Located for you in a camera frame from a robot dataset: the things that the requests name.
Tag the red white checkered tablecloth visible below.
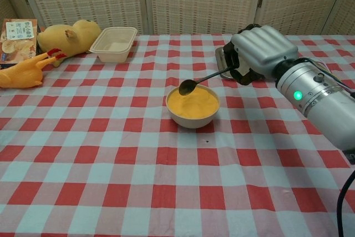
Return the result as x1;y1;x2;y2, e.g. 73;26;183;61
0;33;355;237

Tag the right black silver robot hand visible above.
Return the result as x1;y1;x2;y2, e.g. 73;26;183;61
223;24;300;85

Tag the thick black cable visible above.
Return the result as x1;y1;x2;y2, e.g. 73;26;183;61
336;169;355;237

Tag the rectangular metal tray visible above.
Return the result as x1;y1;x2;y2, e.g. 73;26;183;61
215;47;252;80

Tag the black spoon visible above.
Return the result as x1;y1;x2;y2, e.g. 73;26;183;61
178;66;240;97

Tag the yellow plush toy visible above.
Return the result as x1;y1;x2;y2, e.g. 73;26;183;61
37;19;102;68

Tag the cream round bowl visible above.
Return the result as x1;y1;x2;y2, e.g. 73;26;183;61
165;85;221;129

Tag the yellow rubber chicken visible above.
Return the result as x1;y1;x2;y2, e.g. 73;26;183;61
0;48;68;89

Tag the beige rectangular food container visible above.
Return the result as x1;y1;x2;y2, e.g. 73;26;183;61
88;27;138;63

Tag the snack box with white label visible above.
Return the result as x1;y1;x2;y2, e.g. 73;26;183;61
0;19;39;70

